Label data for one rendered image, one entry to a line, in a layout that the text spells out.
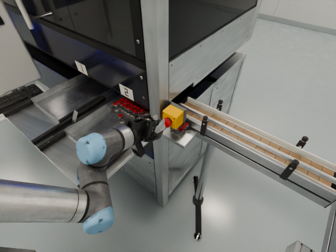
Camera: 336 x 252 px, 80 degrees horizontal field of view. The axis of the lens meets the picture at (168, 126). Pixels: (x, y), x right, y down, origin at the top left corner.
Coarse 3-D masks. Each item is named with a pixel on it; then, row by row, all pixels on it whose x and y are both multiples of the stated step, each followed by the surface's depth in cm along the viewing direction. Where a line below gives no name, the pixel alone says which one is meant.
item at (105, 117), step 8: (120, 96) 108; (104, 104) 102; (112, 104) 106; (96, 112) 100; (104, 112) 103; (112, 112) 103; (120, 112) 103; (80, 120) 94; (88, 120) 98; (96, 120) 99; (104, 120) 99; (112, 120) 99; (72, 128) 93; (80, 128) 95; (88, 128) 95; (96, 128) 95; (104, 128) 95; (72, 136) 87; (80, 136) 91
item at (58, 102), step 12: (60, 84) 115; (72, 84) 120; (84, 84) 120; (96, 84) 120; (36, 96) 107; (48, 96) 112; (60, 96) 112; (72, 96) 112; (84, 96) 112; (96, 96) 106; (48, 108) 105; (60, 108) 105; (72, 108) 105; (60, 120) 95
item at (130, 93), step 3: (120, 84) 91; (120, 87) 92; (123, 87) 91; (126, 87) 89; (120, 90) 94; (123, 90) 92; (129, 90) 89; (123, 93) 94; (126, 93) 92; (129, 93) 91; (132, 93) 89; (126, 96) 94; (129, 96) 92; (132, 96) 90; (132, 99) 92
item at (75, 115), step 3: (75, 111) 95; (75, 114) 95; (72, 117) 97; (75, 117) 95; (72, 120) 97; (75, 120) 96; (69, 123) 97; (72, 123) 97; (66, 126) 96; (60, 129) 94; (63, 129) 94; (57, 132) 93; (54, 135) 92
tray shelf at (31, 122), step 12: (108, 96) 112; (24, 108) 105; (36, 108) 105; (96, 108) 105; (12, 120) 99; (24, 120) 99; (36, 120) 99; (48, 120) 99; (24, 132) 93; (36, 132) 93; (36, 144) 88; (60, 144) 88; (72, 144) 88; (144, 144) 90; (48, 156) 84; (60, 156) 84; (72, 156) 84; (120, 156) 84; (60, 168) 80; (72, 168) 80; (108, 168) 80; (72, 180) 76
